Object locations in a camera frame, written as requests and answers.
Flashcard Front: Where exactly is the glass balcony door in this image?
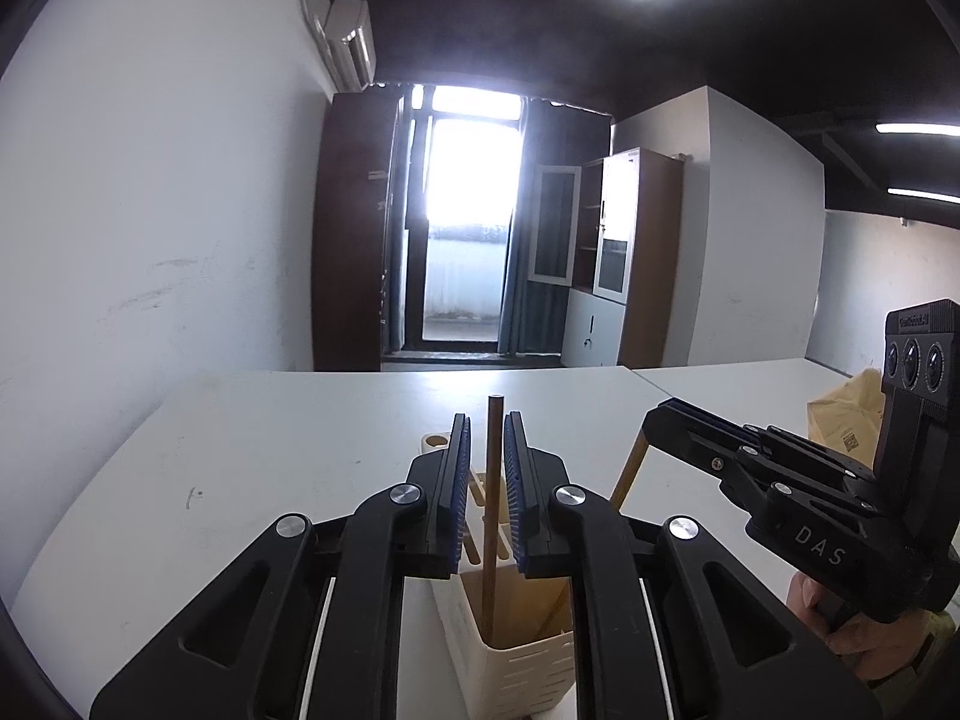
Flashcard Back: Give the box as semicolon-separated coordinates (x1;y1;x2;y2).
401;85;526;355

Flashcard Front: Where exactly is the cream utensil holder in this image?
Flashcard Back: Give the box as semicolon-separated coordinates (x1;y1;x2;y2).
416;431;578;720

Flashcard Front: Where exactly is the person's right forearm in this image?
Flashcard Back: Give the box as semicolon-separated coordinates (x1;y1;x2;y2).
874;607;960;706

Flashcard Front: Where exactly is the brown paper bag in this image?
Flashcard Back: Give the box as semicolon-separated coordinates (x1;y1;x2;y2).
806;368;890;467

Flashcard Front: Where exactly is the brown and white cabinet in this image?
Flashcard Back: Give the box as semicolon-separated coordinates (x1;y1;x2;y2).
525;148;684;369

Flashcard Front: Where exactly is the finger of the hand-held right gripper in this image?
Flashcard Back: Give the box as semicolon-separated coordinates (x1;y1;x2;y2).
662;398;880;490
642;405;875;517

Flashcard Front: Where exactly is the person's right hand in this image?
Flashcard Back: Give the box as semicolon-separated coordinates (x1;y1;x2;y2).
784;570;940;685

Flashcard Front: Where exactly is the brown wooden wardrobe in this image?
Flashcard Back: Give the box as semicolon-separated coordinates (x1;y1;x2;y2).
311;90;404;373

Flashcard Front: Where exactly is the dark brown chopstick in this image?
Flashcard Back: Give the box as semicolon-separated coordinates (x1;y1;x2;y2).
480;395;505;638

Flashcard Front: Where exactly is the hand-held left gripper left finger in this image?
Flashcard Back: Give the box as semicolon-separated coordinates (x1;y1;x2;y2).
90;412;473;720

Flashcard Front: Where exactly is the white air conditioner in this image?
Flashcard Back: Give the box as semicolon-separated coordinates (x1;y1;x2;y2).
322;0;377;89

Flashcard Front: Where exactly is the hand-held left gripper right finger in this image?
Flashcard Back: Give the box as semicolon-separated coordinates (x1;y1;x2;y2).
504;412;882;720

